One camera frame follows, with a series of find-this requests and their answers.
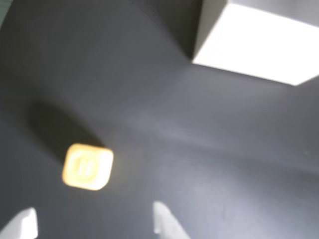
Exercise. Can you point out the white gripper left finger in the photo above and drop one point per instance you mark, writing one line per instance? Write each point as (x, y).
(22, 224)

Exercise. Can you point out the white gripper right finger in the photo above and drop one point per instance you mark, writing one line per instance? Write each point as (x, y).
(167, 224)

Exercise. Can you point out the yellow cube block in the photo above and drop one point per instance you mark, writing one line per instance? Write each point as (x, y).
(87, 166)

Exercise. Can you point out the white open box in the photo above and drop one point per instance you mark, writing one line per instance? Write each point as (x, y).
(254, 44)

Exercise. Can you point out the black table mat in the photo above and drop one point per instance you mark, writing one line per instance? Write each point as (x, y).
(174, 149)

